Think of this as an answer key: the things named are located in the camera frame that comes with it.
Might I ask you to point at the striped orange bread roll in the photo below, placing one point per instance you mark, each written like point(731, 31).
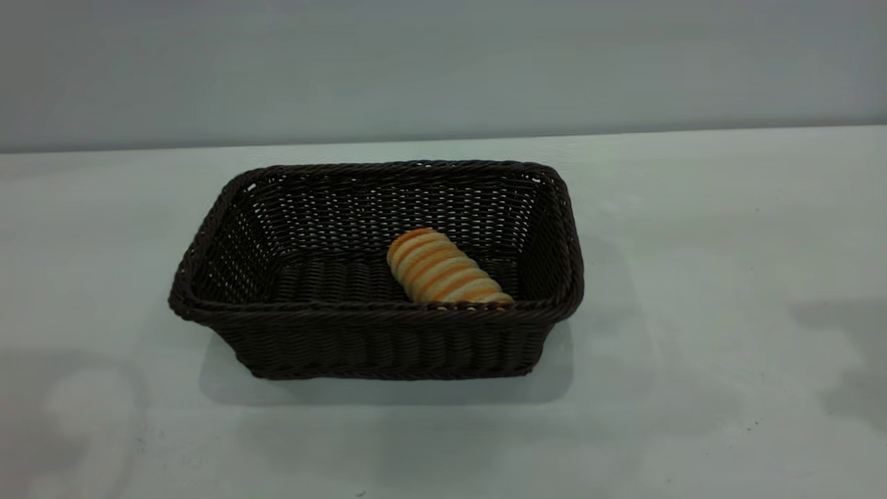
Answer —
point(440, 270)

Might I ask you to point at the black woven rectangular basket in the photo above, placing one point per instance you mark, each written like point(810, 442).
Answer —
point(388, 343)

